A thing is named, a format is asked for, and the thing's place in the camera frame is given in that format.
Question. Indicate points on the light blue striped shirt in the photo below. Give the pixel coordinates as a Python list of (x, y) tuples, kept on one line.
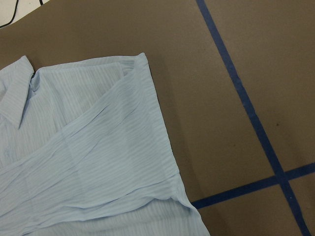
[(84, 151)]

